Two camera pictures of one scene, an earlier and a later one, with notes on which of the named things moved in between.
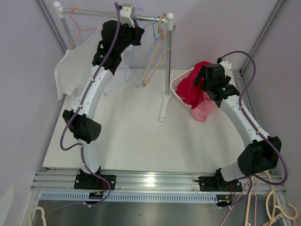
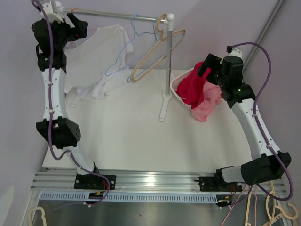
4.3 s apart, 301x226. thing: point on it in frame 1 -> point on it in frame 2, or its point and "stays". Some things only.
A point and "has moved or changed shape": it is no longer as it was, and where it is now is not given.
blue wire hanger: [125, 79] has moved or changed shape
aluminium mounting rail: [65, 181] stays
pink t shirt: [201, 111] stays
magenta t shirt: [192, 94] stays
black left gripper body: [129, 35] -> [64, 34]
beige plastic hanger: [163, 36] has moved or changed shape
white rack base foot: [166, 96] stays
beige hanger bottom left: [43, 215] stays
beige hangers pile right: [289, 210] stays
